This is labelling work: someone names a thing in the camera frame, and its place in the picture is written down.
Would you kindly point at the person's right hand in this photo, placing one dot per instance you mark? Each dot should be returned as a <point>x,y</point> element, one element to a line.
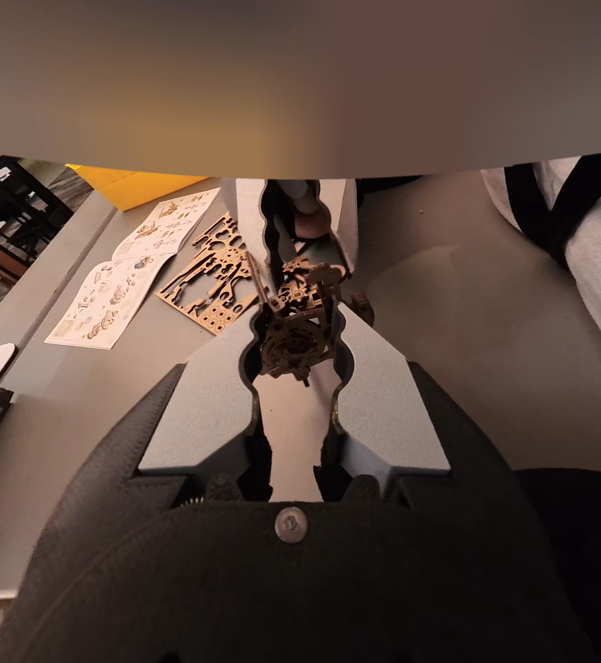
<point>311,224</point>

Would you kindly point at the yellow plastic bin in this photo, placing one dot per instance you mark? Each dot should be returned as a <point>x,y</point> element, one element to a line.
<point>134,186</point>

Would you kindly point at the laser-cut wooden parts sheet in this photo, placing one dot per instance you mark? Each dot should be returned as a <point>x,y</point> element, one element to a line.
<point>212,282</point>

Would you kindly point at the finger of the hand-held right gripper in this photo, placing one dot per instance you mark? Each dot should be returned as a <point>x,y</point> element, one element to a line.
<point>343,217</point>
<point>248,212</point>

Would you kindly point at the illustrated instruction booklet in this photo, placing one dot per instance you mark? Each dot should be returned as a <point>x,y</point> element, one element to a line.
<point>124,279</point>

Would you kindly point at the long wooden part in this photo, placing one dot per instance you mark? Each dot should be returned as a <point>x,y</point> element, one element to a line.
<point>263,285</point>

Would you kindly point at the assembled wooden gear model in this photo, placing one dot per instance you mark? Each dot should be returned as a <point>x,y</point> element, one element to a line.
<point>293,331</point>

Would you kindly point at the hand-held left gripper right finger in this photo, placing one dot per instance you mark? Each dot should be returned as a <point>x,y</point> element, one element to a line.
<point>388,409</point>

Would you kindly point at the small wooden wheel part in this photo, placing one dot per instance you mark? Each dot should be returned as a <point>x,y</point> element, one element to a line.
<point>361,303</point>

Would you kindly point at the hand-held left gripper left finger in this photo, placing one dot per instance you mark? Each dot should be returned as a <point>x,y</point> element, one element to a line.
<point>202,404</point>

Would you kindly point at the black metal chair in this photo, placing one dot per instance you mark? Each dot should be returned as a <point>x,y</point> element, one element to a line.
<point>15,207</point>

